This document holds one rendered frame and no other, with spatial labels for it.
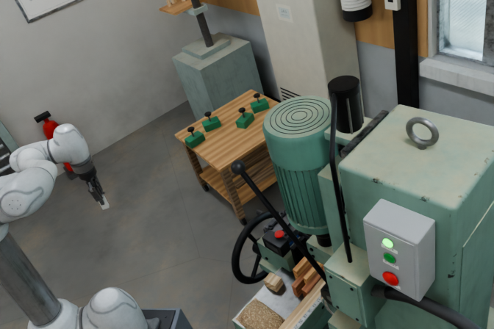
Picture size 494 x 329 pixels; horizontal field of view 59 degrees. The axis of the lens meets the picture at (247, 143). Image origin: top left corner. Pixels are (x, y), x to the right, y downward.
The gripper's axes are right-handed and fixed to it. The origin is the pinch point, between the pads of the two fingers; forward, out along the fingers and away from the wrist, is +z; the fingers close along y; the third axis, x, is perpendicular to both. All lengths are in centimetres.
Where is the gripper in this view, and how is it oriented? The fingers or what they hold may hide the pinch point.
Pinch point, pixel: (103, 202)
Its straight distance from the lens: 208.1
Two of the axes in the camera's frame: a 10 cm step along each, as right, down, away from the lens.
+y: -2.3, -5.5, 8.0
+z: 1.9, 7.8, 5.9
